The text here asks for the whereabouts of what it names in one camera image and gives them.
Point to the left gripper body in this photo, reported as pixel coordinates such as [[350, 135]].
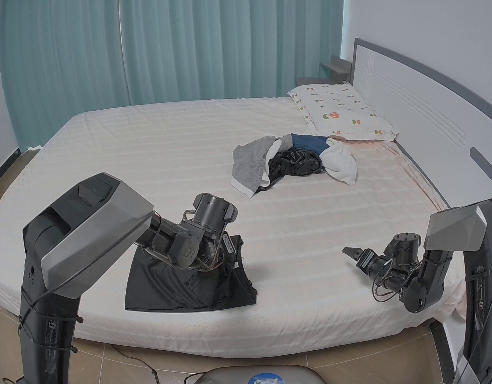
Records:
[[229, 246]]

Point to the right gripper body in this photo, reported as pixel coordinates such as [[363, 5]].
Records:
[[368, 262]]

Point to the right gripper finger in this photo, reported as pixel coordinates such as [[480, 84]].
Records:
[[353, 253]]

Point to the black T-shirt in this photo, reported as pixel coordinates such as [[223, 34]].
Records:
[[170, 286]]

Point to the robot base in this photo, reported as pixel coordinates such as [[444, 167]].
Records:
[[230, 376]]

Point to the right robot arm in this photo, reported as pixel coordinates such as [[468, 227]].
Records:
[[454, 226]]

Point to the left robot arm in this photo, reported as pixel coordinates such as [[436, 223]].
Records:
[[90, 222]]

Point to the bed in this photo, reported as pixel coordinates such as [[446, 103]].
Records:
[[170, 154]]

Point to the grey garment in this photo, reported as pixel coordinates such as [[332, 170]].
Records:
[[250, 162]]

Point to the white garment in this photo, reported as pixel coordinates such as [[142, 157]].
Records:
[[342, 166]]

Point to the black shiny garment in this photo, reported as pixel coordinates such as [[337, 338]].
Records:
[[294, 164]]

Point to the dark blue garment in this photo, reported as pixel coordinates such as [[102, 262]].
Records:
[[308, 142]]

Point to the white printed pillow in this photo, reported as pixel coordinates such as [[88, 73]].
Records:
[[342, 112]]

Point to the grey bedside table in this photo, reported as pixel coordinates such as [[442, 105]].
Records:
[[338, 67]]

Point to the blue-green curtain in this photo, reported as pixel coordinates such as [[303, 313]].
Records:
[[62, 54], [230, 34]]

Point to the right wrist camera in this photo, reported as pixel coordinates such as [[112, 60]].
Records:
[[389, 248]]

